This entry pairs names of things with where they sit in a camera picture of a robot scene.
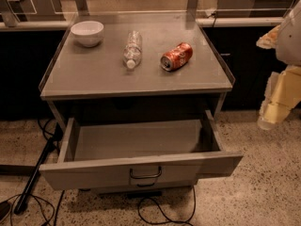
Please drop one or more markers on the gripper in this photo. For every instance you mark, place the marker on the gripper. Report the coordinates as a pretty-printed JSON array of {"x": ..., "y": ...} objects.
[{"x": 290, "y": 40}]

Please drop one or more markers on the grey top drawer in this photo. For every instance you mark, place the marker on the grey top drawer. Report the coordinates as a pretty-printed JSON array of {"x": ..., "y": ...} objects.
[{"x": 139, "y": 156}]

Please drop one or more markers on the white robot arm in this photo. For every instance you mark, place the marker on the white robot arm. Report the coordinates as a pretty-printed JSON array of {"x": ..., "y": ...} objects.
[{"x": 288, "y": 48}]

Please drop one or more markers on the grey drawer cabinet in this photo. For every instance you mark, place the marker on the grey drawer cabinet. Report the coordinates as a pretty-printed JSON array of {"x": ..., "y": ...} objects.
[{"x": 137, "y": 111}]

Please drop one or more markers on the orange soda can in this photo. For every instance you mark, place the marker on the orange soda can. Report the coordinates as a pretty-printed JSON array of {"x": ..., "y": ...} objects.
[{"x": 173, "y": 59}]

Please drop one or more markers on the clear plastic water bottle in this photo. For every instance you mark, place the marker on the clear plastic water bottle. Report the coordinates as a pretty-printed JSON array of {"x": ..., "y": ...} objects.
[{"x": 132, "y": 53}]

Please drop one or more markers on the white ceramic bowl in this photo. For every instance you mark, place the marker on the white ceramic bowl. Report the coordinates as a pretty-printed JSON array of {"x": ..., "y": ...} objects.
[{"x": 88, "y": 33}]

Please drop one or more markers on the black floor pole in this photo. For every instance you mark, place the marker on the black floor pole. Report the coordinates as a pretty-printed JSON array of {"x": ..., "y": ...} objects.
[{"x": 34, "y": 176}]

